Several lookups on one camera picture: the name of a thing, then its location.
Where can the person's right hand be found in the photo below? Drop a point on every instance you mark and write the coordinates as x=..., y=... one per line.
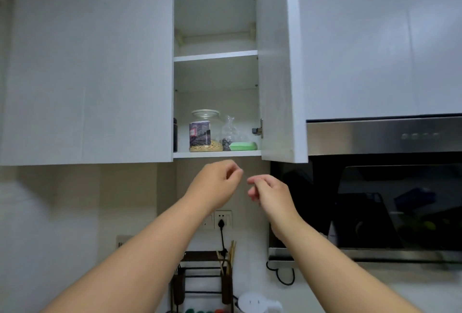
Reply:
x=274, y=201

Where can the person's left hand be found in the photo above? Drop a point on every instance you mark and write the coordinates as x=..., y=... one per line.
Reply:
x=213, y=188

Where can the person's right fingers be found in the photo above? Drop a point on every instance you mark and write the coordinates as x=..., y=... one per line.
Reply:
x=257, y=188

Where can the person's left fingers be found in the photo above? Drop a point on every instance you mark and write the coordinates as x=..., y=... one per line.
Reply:
x=234, y=171

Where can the person's left forearm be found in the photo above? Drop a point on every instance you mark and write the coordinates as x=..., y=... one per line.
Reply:
x=137, y=251

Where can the person's right forearm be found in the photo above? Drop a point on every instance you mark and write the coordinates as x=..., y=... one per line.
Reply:
x=332, y=269

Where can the green sponge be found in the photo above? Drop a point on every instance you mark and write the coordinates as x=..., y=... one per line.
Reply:
x=243, y=146

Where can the clear plastic bag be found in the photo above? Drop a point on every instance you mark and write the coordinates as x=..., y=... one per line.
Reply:
x=229, y=134

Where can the glass jar with grains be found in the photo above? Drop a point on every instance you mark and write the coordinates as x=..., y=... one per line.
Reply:
x=205, y=132

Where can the dark bottle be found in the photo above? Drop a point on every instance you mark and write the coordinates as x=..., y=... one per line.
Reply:
x=175, y=135

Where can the wooden chopsticks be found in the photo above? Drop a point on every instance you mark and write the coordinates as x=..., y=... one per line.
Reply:
x=227, y=257

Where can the black metal utensil rack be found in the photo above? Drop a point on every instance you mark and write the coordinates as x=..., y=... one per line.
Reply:
x=202, y=280

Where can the white cabinet shelf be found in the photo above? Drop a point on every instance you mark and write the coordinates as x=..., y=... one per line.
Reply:
x=216, y=57

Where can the white electric kettle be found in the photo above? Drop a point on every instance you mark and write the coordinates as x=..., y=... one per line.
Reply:
x=257, y=303

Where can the open white cabinet door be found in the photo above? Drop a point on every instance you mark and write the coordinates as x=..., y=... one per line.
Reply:
x=279, y=64

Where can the stainless steel range hood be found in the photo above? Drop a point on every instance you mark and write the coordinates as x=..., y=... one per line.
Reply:
x=382, y=193

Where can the closed white cabinet door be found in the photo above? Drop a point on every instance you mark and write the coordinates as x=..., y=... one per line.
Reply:
x=86, y=67

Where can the white wall socket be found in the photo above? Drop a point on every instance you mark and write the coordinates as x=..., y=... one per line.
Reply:
x=223, y=219

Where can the white wall cabinet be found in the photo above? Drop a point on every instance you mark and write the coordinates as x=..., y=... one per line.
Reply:
x=223, y=60

